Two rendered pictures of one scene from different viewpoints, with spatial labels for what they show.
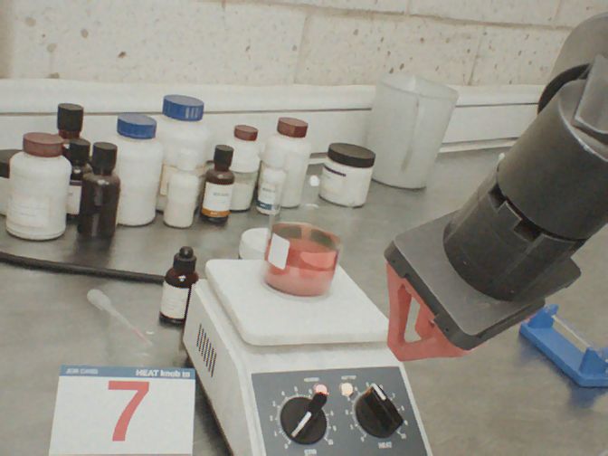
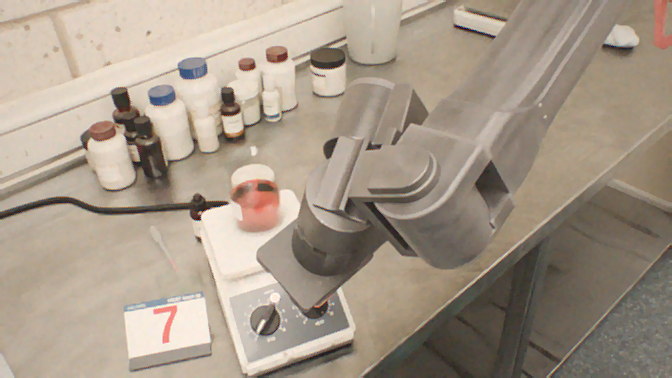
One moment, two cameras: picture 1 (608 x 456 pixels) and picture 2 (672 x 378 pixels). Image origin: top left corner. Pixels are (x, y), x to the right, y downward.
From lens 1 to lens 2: 0.24 m
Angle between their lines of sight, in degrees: 18
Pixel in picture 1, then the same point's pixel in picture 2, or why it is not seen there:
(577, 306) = not seen: hidden behind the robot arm
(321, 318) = not seen: hidden behind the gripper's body
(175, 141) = (192, 95)
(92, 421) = (148, 334)
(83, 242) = (148, 182)
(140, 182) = (174, 132)
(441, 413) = (374, 272)
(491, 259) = (311, 262)
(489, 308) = (322, 284)
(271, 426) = (245, 329)
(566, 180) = (322, 235)
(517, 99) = not seen: outside the picture
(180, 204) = (206, 138)
